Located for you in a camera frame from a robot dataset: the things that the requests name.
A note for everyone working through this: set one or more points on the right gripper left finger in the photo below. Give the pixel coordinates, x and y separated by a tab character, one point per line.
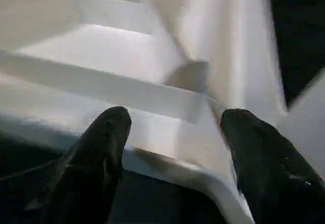
86	178

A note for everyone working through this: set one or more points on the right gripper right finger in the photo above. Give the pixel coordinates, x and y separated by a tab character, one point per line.
269	170

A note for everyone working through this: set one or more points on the white plastic table top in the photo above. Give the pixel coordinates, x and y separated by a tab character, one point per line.
127	43

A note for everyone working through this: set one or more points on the black work mat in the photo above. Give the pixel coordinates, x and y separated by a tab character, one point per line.
165	201

